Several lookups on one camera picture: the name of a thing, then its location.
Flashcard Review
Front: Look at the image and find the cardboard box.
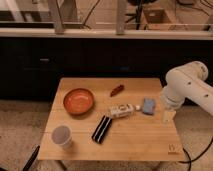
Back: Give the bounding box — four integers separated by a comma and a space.
144, 9, 167, 23

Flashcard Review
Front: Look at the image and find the white ceramic cup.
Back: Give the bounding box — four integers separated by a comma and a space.
51, 125, 72, 149

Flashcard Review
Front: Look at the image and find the wooden table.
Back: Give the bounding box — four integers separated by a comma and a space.
38, 78, 184, 161

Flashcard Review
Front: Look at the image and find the blue sponge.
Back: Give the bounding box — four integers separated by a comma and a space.
142, 98, 156, 115

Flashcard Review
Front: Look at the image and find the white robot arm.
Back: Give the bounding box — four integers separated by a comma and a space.
160, 61, 213, 123

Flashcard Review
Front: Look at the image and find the black chair leg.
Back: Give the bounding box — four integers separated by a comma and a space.
22, 146, 40, 171

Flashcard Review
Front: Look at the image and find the black cable on floor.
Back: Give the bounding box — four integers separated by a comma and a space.
179, 136, 213, 171

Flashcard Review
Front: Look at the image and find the orange ceramic bowl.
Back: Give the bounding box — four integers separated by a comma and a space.
63, 88, 94, 115

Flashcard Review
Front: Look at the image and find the red chili pepper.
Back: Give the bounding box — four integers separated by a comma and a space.
110, 85, 124, 97

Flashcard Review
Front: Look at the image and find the black white striped eraser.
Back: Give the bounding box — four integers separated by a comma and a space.
92, 116, 112, 144

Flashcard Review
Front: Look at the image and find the white glue bottle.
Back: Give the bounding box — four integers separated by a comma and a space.
109, 104, 141, 118

